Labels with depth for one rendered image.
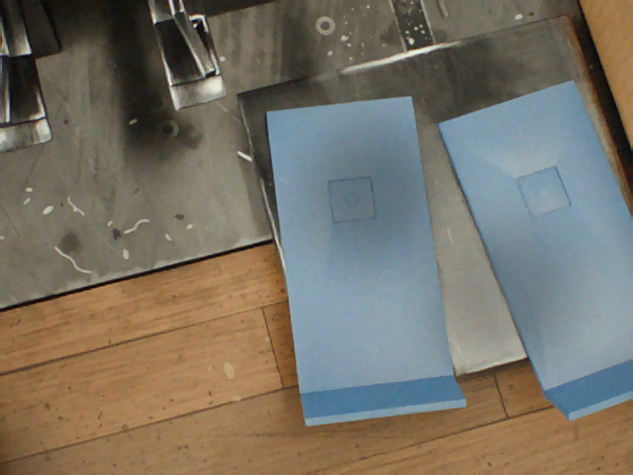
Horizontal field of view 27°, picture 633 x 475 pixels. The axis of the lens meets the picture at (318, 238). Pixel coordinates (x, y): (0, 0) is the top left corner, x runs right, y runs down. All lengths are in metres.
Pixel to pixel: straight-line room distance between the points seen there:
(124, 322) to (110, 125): 0.10
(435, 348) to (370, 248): 0.06
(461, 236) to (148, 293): 0.15
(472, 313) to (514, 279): 0.03
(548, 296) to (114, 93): 0.23
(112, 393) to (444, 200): 0.18
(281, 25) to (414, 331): 0.17
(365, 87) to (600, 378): 0.18
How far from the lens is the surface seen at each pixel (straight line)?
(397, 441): 0.62
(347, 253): 0.61
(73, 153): 0.66
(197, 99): 0.57
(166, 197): 0.65
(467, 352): 0.61
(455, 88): 0.65
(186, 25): 0.58
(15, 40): 0.59
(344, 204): 0.62
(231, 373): 0.63
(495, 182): 0.63
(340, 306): 0.61
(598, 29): 0.68
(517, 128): 0.64
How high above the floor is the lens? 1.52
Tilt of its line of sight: 75 degrees down
